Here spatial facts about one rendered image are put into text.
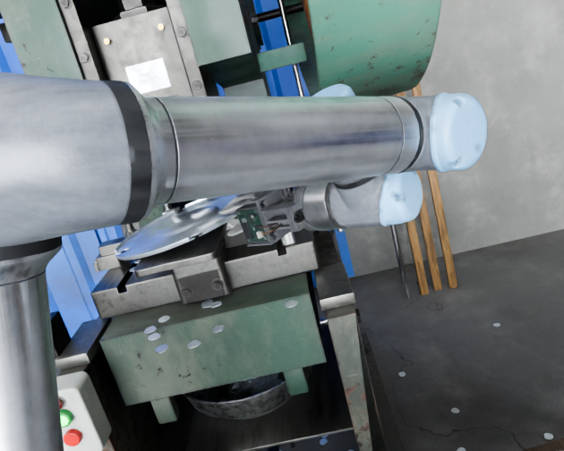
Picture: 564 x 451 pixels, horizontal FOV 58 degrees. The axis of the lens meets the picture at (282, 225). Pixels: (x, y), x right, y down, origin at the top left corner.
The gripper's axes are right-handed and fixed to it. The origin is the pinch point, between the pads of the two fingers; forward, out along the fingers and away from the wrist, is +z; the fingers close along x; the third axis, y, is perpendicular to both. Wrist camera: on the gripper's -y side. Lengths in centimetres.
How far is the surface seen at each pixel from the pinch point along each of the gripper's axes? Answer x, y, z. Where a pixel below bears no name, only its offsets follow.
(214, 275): 10.5, 2.3, 7.9
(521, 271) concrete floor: 81, -139, 1
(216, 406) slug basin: 39.6, 5.5, 19.4
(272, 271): 14.3, -6.4, 1.9
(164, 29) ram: -33.6, -6.6, 7.4
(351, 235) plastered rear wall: 54, -125, 66
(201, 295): 13.7, 4.5, 11.0
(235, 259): 9.7, -2.7, 6.6
